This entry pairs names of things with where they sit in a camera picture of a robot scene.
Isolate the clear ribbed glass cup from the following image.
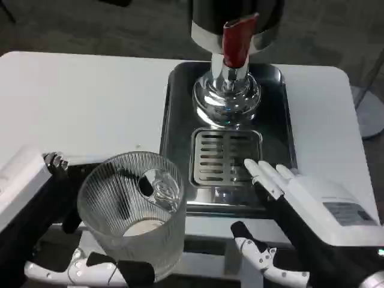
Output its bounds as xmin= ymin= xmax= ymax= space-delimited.
xmin=76 ymin=152 xmax=187 ymax=281

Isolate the red tap handle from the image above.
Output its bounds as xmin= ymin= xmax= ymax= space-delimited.
xmin=222 ymin=12 xmax=260 ymax=68

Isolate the steel drink dispenser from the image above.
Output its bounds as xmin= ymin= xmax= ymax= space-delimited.
xmin=190 ymin=0 xmax=284 ymax=127

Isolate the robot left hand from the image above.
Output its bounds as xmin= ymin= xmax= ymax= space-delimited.
xmin=0 ymin=149 xmax=157 ymax=288

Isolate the grey floor stand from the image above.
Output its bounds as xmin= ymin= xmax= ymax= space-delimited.
xmin=353 ymin=44 xmax=384 ymax=139

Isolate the steel tray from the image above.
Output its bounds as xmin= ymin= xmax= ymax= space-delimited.
xmin=158 ymin=61 xmax=298 ymax=217

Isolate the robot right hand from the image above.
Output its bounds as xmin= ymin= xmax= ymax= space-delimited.
xmin=230 ymin=158 xmax=384 ymax=288

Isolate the steel drip grid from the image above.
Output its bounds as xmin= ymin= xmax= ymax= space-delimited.
xmin=188 ymin=127 xmax=264 ymax=188

